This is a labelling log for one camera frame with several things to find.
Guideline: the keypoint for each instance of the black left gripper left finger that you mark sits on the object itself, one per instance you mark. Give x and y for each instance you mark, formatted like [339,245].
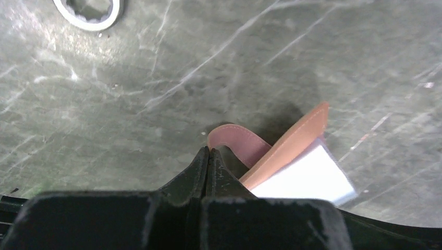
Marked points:
[167,218]

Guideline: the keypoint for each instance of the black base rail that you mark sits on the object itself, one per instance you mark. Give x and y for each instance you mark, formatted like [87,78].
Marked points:
[364,233]

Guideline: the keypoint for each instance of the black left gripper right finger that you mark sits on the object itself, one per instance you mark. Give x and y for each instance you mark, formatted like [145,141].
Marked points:
[232,218]

